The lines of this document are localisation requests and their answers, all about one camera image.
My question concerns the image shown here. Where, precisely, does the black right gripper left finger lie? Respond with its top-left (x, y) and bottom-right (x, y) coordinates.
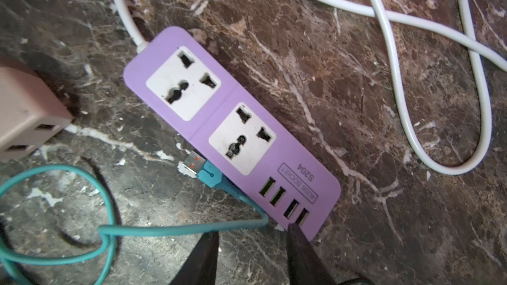
top-left (170, 232), bottom-right (219, 285)

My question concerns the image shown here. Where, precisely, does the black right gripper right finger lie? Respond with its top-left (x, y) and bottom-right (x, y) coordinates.
top-left (287, 223), bottom-right (336, 284)

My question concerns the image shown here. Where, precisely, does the pink USB wall charger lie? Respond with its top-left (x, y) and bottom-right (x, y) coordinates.
top-left (1, 67), bottom-right (73, 160)

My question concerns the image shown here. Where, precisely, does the purple power strip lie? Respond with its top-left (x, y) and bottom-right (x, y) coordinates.
top-left (124, 26), bottom-right (341, 240)

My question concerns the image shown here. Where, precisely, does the white power strip cord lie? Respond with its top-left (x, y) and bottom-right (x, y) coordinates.
top-left (105, 0), bottom-right (507, 176)

